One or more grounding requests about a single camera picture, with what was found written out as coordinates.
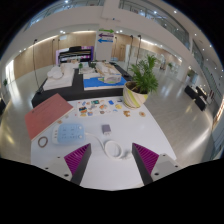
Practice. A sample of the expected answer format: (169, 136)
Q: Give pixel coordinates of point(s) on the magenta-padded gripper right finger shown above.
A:
(155, 163)

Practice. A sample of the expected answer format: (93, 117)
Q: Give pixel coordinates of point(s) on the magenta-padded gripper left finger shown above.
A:
(71, 163)

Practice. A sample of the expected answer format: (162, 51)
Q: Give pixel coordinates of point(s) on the small grey charger block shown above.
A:
(106, 129)

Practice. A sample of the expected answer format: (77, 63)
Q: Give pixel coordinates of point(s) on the light blue power strip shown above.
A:
(68, 134)

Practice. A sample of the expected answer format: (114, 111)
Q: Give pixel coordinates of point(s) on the round tan sticker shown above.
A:
(142, 114)

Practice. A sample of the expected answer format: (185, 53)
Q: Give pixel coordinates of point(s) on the pink flat board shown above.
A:
(46, 115)

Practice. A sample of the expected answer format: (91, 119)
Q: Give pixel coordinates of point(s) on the colourful sticker sheet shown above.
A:
(98, 107)

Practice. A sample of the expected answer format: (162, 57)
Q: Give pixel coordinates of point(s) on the black display platform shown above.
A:
(75, 91)

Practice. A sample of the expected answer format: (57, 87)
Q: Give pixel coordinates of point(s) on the palm in striped pot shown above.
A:
(138, 90)

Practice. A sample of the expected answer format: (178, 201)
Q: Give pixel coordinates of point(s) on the black cloth covered table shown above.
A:
(196, 96)

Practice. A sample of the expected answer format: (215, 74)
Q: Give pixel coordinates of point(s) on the white architectural model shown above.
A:
(58, 78)

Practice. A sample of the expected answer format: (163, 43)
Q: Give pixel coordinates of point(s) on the blue-based architectural model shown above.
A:
(105, 80)

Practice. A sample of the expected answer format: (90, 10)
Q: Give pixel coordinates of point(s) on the small distant potted plant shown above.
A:
(5, 81)

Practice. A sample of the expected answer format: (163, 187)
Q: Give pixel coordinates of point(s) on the black piano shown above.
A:
(75, 53)

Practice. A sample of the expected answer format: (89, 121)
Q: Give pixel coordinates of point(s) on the blue arrow sign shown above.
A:
(105, 40)

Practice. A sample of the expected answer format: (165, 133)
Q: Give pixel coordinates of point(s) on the purple arrow sign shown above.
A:
(106, 35)

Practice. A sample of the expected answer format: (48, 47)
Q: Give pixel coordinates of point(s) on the green arrow sign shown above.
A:
(106, 30)

